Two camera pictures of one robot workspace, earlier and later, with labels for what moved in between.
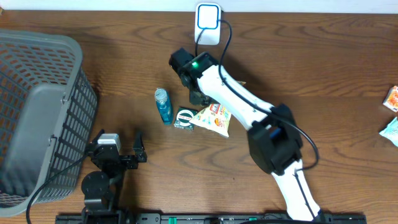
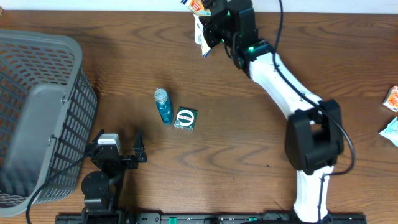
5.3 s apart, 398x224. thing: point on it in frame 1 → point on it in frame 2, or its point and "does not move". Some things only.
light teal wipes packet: (391, 131) does not move
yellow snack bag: (215, 117) → (198, 10)
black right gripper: (194, 98) → (209, 27)
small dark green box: (183, 116) does not move
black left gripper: (131, 162) does not move
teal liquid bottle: (163, 105) does not move
